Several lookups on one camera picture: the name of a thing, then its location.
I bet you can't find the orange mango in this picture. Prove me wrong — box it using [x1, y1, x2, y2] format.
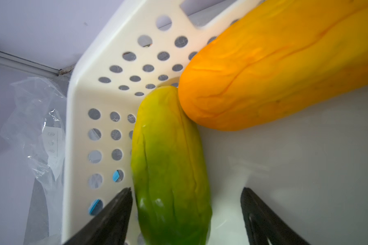
[178, 1, 368, 131]

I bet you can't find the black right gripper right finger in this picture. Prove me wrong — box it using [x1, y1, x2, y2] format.
[240, 187, 308, 245]

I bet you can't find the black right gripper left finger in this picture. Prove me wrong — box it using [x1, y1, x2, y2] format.
[65, 187, 133, 245]

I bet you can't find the green yellow mango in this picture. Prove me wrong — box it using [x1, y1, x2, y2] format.
[131, 86, 212, 245]

